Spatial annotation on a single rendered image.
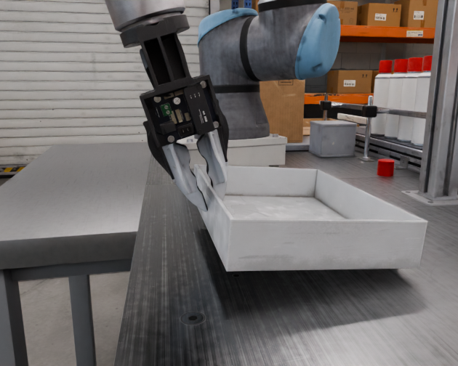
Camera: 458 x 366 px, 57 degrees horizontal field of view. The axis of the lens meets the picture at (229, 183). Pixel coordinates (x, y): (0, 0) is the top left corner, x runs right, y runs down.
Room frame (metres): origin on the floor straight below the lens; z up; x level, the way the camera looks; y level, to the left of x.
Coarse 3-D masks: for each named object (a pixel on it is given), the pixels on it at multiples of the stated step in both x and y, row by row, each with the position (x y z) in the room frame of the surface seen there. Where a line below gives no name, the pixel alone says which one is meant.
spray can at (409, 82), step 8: (408, 64) 1.08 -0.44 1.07; (416, 64) 1.06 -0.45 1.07; (408, 72) 1.08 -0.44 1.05; (416, 72) 1.06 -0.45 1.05; (408, 80) 1.06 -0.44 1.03; (416, 80) 1.05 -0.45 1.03; (408, 88) 1.06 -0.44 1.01; (416, 88) 1.05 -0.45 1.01; (408, 96) 1.06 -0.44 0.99; (408, 104) 1.06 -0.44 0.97; (400, 120) 1.07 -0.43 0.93; (408, 120) 1.05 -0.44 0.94; (400, 128) 1.07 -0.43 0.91; (408, 128) 1.05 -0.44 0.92; (400, 136) 1.07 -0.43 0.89; (408, 136) 1.05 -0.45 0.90
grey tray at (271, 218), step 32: (256, 192) 0.64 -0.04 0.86; (288, 192) 0.65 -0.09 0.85; (320, 192) 0.64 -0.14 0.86; (352, 192) 0.54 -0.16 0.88; (224, 224) 0.38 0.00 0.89; (256, 224) 0.37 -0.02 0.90; (288, 224) 0.37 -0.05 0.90; (320, 224) 0.38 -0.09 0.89; (352, 224) 0.38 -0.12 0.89; (384, 224) 0.39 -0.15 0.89; (416, 224) 0.40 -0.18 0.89; (224, 256) 0.37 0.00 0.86; (256, 256) 0.37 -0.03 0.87; (288, 256) 0.37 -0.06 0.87; (320, 256) 0.38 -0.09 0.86; (352, 256) 0.38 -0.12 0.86; (384, 256) 0.39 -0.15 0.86; (416, 256) 0.40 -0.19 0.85
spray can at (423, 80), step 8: (432, 56) 0.99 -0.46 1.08; (424, 64) 1.01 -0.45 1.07; (424, 72) 1.01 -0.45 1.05; (424, 80) 0.99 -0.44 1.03; (424, 88) 0.99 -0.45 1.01; (416, 96) 1.01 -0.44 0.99; (424, 96) 0.99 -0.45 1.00; (416, 104) 1.01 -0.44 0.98; (424, 104) 0.99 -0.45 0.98; (416, 120) 1.00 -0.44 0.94; (424, 120) 0.99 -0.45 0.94; (416, 128) 1.00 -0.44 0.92; (424, 128) 0.99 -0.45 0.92; (416, 136) 1.00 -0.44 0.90; (416, 144) 0.99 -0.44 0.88
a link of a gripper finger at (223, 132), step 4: (220, 112) 0.48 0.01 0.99; (224, 116) 0.48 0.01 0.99; (224, 120) 0.48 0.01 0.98; (220, 128) 0.48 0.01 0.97; (224, 128) 0.49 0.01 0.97; (220, 132) 0.48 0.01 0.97; (224, 132) 0.49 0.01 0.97; (228, 132) 0.49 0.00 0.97; (220, 136) 0.48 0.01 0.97; (224, 136) 0.49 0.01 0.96; (228, 136) 0.49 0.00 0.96; (220, 140) 0.48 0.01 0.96; (224, 140) 0.49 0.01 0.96; (224, 144) 0.49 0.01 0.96; (224, 148) 0.49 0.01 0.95; (224, 152) 0.48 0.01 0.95; (224, 156) 0.48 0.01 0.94
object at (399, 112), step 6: (336, 102) 1.43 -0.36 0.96; (354, 108) 1.29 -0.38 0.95; (360, 108) 1.25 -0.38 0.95; (378, 108) 1.15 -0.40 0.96; (384, 108) 1.12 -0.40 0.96; (390, 108) 1.09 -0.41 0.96; (396, 114) 1.05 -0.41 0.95; (402, 114) 1.03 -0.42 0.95; (408, 114) 1.00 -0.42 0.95; (414, 114) 0.98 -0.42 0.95; (420, 114) 0.96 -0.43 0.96
